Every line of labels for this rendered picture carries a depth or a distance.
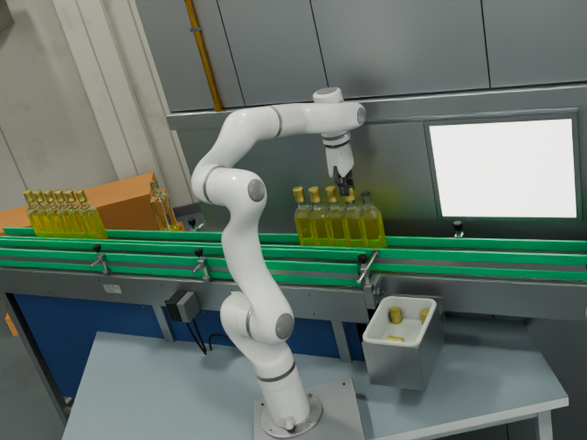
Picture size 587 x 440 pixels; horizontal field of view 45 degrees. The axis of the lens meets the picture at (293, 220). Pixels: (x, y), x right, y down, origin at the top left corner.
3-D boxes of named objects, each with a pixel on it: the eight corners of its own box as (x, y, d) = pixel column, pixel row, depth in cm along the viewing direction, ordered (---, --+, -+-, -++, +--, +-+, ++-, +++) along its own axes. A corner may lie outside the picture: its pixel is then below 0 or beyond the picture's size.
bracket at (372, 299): (387, 292, 228) (383, 274, 225) (377, 309, 221) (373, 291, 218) (376, 292, 230) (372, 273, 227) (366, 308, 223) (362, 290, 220)
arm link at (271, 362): (276, 386, 198) (252, 317, 188) (231, 369, 210) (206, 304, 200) (303, 360, 205) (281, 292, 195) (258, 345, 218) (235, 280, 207)
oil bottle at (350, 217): (374, 259, 235) (362, 202, 226) (368, 269, 231) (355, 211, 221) (358, 258, 238) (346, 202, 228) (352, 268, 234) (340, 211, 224)
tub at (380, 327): (442, 321, 218) (438, 299, 214) (422, 369, 201) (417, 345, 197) (388, 317, 226) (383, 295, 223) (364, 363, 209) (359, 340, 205)
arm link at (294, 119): (299, 107, 183) (369, 99, 205) (255, 105, 194) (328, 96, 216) (300, 142, 186) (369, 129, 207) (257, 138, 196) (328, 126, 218)
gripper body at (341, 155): (331, 132, 220) (338, 165, 225) (318, 146, 212) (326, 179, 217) (354, 131, 217) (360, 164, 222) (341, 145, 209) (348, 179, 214)
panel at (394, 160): (583, 216, 210) (577, 109, 195) (582, 222, 208) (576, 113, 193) (311, 214, 252) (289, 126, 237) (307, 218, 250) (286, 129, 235)
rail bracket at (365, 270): (384, 271, 227) (377, 237, 221) (367, 301, 214) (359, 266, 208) (376, 270, 228) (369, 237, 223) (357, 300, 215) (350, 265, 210)
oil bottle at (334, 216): (357, 258, 238) (345, 202, 229) (352, 267, 234) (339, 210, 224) (341, 257, 241) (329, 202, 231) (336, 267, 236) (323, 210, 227)
